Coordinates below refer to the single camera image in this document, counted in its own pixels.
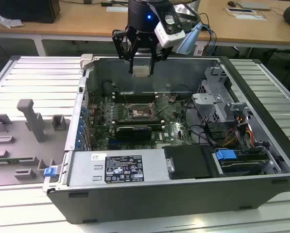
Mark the black RAM slot bank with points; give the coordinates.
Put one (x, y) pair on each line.
(135, 96)
(137, 122)

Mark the black computer mouse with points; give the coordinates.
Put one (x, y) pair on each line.
(231, 3)

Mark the wooden desk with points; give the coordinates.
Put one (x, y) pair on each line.
(74, 24)

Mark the black cylindrical capacitor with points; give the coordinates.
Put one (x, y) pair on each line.
(107, 87)

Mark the blue expansion slot clips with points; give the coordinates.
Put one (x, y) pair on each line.
(81, 128)

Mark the CPU socket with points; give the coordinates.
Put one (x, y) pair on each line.
(141, 112)

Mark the black open PC case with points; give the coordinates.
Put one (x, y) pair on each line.
(159, 206)

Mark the crumpled white paper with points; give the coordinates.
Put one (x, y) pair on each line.
(10, 21)

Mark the pale blue teach pendant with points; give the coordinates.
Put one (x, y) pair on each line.
(188, 40)

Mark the black plastic fan shroud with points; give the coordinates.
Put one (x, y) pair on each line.
(188, 161)

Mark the grey flat laptop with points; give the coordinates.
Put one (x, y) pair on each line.
(254, 5)

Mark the blue case latch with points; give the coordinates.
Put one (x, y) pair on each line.
(50, 171)

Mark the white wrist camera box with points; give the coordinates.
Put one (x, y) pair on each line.
(170, 36)

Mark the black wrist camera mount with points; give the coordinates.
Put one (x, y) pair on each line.
(170, 14)

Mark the metal drive cage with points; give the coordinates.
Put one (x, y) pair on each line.
(212, 102)

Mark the grey parts rack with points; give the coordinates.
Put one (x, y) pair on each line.
(25, 136)

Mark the white paper sheets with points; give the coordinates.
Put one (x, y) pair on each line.
(246, 14)

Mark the green motherboard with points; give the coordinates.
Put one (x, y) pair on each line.
(174, 131)

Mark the black graphics card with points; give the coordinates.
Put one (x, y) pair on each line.
(133, 133)

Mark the silver square CPU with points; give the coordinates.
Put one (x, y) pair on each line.
(141, 71)

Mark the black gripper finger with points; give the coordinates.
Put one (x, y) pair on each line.
(159, 54)
(122, 46)

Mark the grey power supply with label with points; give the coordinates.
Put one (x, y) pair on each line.
(86, 167)

